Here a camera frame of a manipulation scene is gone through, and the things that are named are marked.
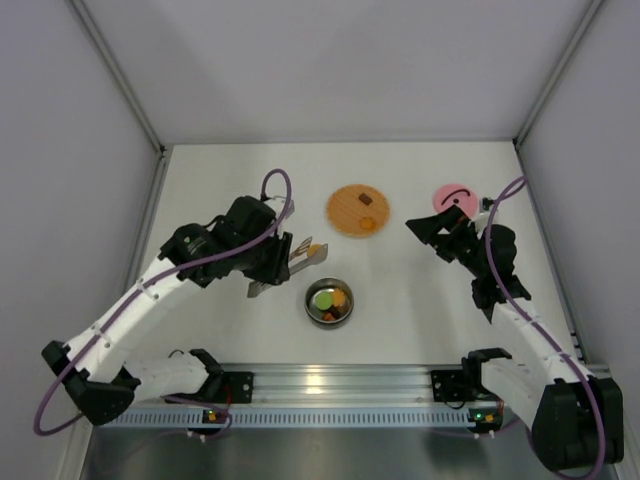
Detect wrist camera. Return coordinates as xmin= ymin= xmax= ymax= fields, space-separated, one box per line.
xmin=263 ymin=195 xmax=295 ymax=219
xmin=473 ymin=197 xmax=495 ymax=232

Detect green sandwich cookie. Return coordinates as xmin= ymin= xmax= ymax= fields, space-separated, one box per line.
xmin=314 ymin=291 xmax=333 ymax=311

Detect right aluminium frame post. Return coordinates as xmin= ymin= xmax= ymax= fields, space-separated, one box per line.
xmin=512 ymin=0 xmax=608 ymax=153

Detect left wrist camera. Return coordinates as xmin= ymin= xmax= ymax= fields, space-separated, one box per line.
xmin=263 ymin=195 xmax=295 ymax=219

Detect yellow maple leaf cookie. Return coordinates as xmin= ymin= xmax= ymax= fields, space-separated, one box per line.
xmin=331 ymin=289 xmax=347 ymax=307

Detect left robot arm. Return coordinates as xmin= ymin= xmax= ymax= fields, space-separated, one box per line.
xmin=42 ymin=196 xmax=293 ymax=426

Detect orange round cookie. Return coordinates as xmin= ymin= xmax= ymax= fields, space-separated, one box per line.
xmin=359 ymin=217 xmax=376 ymax=231

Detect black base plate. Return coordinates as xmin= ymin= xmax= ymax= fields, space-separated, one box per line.
xmin=429 ymin=369 xmax=477 ymax=404
xmin=195 ymin=371 xmax=254 ymax=404

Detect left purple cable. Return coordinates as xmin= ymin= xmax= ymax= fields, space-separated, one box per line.
xmin=33 ymin=168 xmax=295 ymax=441

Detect stainless steel tongs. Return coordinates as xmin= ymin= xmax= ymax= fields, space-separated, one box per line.
xmin=247 ymin=237 xmax=329 ymax=299

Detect aluminium mounting rail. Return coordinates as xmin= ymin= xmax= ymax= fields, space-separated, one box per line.
xmin=223 ymin=363 xmax=461 ymax=408

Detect aluminium frame post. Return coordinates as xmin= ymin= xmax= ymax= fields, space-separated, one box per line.
xmin=512 ymin=0 xmax=608 ymax=153
xmin=65 ymin=0 xmax=166 ymax=156

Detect pink lunch box lid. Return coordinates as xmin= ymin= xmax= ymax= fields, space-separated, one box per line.
xmin=432 ymin=184 xmax=479 ymax=218

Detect woven bamboo tray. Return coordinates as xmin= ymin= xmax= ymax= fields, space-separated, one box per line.
xmin=326 ymin=184 xmax=391 ymax=238

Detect slotted cable duct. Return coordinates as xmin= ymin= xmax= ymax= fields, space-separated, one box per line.
xmin=106 ymin=405 xmax=503 ymax=430

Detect left aluminium frame post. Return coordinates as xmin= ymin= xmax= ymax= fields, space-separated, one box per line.
xmin=65 ymin=0 xmax=166 ymax=156

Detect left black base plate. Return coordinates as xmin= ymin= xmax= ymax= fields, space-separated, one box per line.
xmin=195 ymin=371 xmax=254 ymax=404

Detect round steel lunch box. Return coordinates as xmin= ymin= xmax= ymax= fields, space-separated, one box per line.
xmin=303 ymin=277 xmax=355 ymax=330

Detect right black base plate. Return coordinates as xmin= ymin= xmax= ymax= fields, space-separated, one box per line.
xmin=429 ymin=369 xmax=477 ymax=404

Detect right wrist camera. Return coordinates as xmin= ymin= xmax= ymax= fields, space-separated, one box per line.
xmin=473 ymin=197 xmax=495 ymax=232

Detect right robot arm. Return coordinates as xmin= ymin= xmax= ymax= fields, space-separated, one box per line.
xmin=405 ymin=206 xmax=624 ymax=472

